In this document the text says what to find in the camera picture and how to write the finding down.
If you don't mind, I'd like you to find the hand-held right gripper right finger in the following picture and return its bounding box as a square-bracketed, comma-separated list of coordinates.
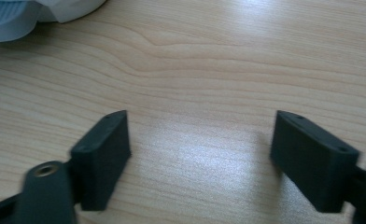
[269, 109, 360, 215]

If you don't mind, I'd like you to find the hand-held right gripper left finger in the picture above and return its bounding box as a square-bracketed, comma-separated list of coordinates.
[69, 109, 133, 212]

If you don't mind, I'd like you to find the white blue face mask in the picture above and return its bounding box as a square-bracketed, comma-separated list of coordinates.
[0, 0, 107, 45]

